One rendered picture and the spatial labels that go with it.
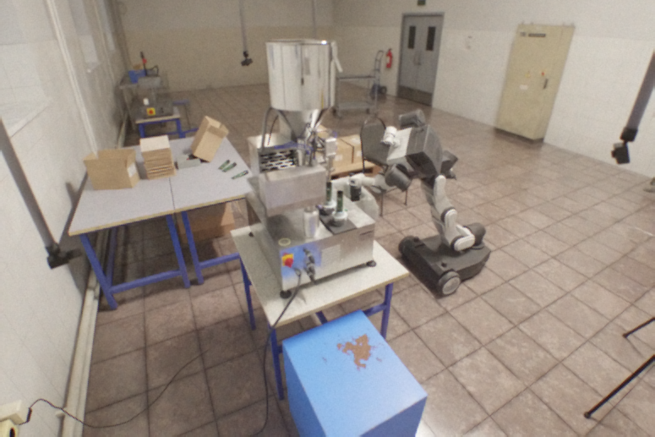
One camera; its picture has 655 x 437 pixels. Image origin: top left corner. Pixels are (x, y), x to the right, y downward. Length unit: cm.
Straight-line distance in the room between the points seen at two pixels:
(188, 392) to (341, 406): 112
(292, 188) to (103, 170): 190
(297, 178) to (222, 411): 141
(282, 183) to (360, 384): 86
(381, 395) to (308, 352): 35
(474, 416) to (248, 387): 128
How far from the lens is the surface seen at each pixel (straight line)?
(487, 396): 233
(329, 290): 161
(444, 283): 265
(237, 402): 220
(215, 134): 306
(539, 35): 667
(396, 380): 152
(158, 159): 293
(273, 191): 128
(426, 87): 900
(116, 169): 288
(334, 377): 151
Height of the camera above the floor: 187
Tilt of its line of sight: 27 degrees down
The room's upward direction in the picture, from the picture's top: straight up
